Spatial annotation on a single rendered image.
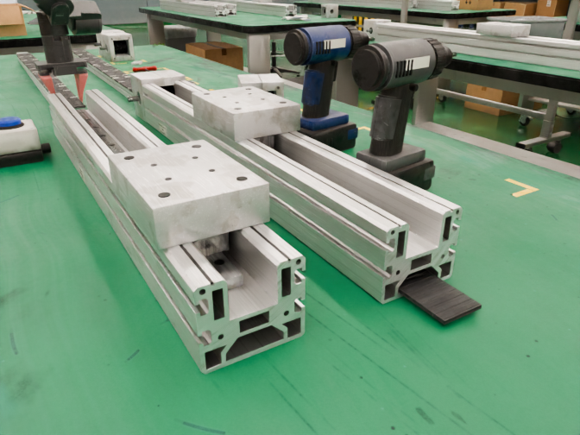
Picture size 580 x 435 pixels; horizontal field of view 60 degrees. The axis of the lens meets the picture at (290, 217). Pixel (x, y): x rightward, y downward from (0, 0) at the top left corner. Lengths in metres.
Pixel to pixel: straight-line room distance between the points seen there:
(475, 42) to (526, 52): 0.22
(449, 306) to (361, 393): 0.14
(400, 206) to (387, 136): 0.17
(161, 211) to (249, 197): 0.08
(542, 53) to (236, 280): 1.77
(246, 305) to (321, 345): 0.08
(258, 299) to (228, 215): 0.08
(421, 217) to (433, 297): 0.08
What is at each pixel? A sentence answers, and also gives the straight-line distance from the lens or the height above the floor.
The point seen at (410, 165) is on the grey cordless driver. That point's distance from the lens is 0.75.
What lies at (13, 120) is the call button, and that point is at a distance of 1.00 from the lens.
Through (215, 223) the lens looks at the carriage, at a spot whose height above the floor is 0.88.
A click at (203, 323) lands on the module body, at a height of 0.83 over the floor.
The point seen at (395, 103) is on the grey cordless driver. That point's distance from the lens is 0.71.
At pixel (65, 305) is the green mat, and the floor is 0.78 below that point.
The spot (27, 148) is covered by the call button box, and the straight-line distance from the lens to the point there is 0.99.
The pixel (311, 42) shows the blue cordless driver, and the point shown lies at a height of 0.98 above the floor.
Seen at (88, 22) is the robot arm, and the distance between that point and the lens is 1.27.
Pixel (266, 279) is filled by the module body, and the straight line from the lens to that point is 0.44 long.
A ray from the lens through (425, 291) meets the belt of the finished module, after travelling 0.53.
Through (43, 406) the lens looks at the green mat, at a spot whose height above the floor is 0.78.
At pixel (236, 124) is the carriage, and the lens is 0.72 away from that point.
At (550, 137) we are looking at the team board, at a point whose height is 0.13.
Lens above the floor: 1.08
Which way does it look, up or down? 26 degrees down
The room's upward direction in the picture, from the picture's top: straight up
